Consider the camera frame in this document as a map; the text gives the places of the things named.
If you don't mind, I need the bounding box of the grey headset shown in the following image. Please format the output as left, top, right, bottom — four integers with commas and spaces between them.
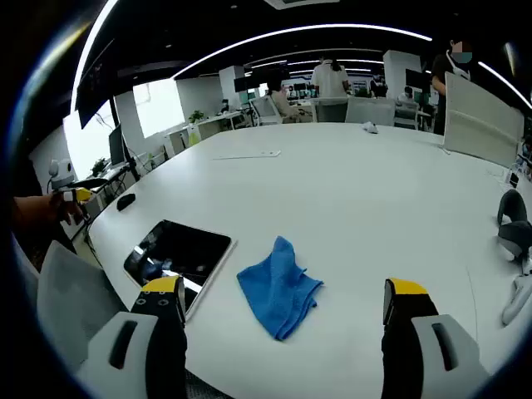
496, 190, 532, 264

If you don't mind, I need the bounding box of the computer monitor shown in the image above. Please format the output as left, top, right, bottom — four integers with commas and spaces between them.
108, 124, 126, 167

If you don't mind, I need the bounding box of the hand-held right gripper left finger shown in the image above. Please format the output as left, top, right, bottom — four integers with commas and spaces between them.
78, 276, 188, 399

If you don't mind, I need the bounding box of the grey mesh office chair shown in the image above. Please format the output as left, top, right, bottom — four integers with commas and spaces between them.
36, 239, 131, 372

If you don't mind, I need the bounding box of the blue cleaning cloth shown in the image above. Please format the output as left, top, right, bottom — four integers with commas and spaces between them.
236, 235, 324, 342

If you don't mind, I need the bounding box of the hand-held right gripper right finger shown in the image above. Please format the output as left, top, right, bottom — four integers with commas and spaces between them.
381, 277, 491, 399

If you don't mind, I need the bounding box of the large black wall screen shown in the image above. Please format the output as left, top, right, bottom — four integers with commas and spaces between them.
74, 39, 118, 130

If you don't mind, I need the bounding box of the person's left hand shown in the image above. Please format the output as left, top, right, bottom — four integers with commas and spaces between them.
45, 192, 85, 226

